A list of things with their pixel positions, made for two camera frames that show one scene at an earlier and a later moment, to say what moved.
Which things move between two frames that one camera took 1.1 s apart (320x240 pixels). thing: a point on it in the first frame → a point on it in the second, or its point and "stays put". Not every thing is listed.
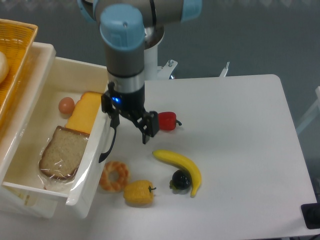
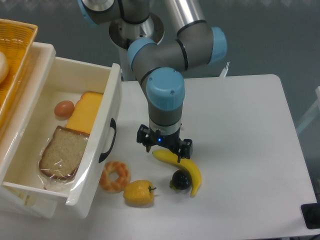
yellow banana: (177, 159) stays put
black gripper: (114, 102) → (173, 141)
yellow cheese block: (84, 112) stays put
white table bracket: (225, 70) stays put
